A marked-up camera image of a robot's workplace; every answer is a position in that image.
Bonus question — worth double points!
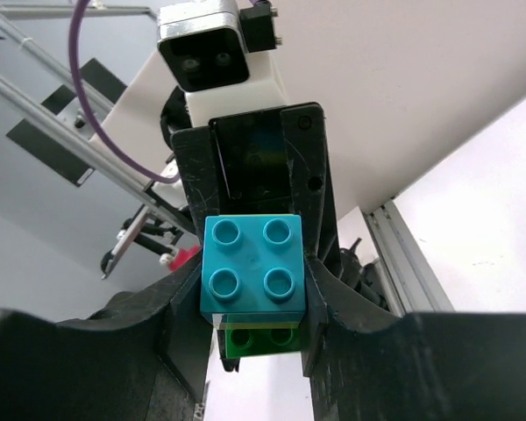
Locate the cyan small lego brick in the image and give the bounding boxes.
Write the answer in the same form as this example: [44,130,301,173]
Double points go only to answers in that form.
[200,214,306,322]

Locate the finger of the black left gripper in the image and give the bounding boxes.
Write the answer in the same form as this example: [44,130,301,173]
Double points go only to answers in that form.
[171,126,221,244]
[280,103,342,276]

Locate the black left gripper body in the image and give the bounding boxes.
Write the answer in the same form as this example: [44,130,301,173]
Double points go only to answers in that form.
[210,108,291,215]

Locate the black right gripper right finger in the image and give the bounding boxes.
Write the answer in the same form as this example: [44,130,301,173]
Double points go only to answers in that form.
[302,258,526,420]

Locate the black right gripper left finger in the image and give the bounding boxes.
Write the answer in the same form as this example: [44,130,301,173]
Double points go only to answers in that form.
[0,256,212,420]

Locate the green small lego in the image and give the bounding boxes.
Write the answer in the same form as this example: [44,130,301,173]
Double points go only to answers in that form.
[225,328,301,359]

